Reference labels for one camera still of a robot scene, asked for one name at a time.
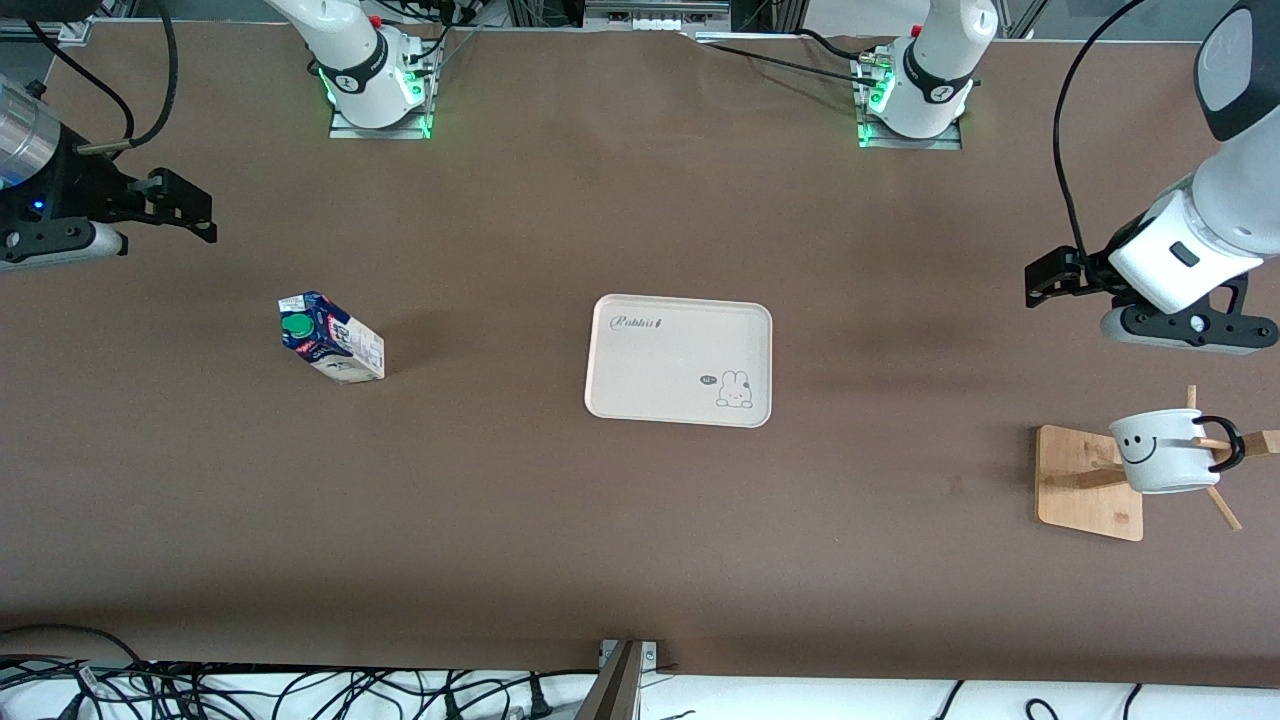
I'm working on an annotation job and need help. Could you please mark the aluminium frame rail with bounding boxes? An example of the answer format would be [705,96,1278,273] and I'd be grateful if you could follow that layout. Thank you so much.
[0,16,97,43]

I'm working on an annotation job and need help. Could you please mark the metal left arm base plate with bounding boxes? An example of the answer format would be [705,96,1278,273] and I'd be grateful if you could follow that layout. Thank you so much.
[855,50,963,151]

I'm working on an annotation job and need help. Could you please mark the grey power strip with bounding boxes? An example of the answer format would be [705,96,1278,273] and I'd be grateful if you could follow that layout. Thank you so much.
[585,0,731,27]

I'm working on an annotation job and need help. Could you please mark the short black table cable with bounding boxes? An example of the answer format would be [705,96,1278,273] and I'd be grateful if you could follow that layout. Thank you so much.
[795,28,887,65]

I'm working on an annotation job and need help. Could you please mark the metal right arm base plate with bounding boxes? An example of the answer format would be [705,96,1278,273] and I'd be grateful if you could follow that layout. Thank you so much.
[328,45,435,141]

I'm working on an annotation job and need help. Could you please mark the beige rabbit print tray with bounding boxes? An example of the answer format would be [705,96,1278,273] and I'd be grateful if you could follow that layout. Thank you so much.
[584,293,774,429]

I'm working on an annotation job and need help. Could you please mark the blue white milk carton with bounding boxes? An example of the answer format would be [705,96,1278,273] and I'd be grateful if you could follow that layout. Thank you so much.
[278,291,386,385]

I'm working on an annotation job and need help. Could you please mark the aluminium profile post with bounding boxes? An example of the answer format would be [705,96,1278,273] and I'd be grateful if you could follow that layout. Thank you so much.
[575,640,661,720]

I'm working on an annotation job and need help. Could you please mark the long black table cable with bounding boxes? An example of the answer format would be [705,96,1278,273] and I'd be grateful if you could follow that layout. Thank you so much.
[690,38,883,87]

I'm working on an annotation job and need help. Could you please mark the white smiley face cup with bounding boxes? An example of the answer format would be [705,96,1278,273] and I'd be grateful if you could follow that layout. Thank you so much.
[1108,408,1247,495]

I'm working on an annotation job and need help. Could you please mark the black looped floor cable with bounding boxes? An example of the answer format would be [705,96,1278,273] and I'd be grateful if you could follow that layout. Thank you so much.
[0,625,153,683]

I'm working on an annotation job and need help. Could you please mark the wooden mug stand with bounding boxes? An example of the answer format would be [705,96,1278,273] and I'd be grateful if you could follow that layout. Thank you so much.
[1035,385,1280,543]

